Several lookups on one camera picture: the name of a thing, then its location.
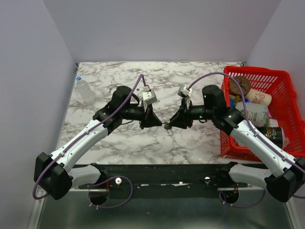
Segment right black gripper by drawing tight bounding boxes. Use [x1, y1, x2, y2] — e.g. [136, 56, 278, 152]
[168, 98, 215, 130]

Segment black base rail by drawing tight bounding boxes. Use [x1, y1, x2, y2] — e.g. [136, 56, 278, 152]
[77, 164, 250, 204]

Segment clear plastic water bottle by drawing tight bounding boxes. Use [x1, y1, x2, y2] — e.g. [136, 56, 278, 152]
[76, 77, 94, 104]

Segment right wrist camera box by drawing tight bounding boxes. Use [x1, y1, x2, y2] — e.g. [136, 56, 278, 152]
[177, 85, 193, 108]

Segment red plastic basket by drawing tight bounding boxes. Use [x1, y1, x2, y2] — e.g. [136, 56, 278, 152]
[220, 66, 305, 162]

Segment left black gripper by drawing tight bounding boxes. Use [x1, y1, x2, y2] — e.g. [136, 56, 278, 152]
[121, 101, 163, 130]

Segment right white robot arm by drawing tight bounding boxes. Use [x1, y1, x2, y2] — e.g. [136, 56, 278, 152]
[168, 85, 305, 202]

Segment small brass padlock with key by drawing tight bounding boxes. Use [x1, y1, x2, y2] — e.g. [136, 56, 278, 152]
[164, 126, 173, 136]

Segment brown round wooden block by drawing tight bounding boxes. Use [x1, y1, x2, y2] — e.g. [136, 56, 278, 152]
[229, 75, 252, 97]

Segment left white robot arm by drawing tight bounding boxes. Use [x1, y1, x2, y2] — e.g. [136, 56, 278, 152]
[34, 86, 162, 200]

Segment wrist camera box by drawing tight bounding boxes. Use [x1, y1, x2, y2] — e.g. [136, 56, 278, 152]
[177, 85, 193, 108]
[142, 90, 158, 105]

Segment beige printed cylinder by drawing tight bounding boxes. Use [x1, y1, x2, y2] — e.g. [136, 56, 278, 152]
[245, 89, 272, 106]

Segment black printed can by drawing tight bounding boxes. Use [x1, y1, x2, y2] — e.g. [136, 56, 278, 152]
[258, 126, 288, 149]

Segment grey printed pouch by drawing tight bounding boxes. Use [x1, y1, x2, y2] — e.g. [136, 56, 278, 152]
[245, 103, 269, 127]

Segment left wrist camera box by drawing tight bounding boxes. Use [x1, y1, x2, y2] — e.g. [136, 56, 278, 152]
[142, 90, 158, 105]

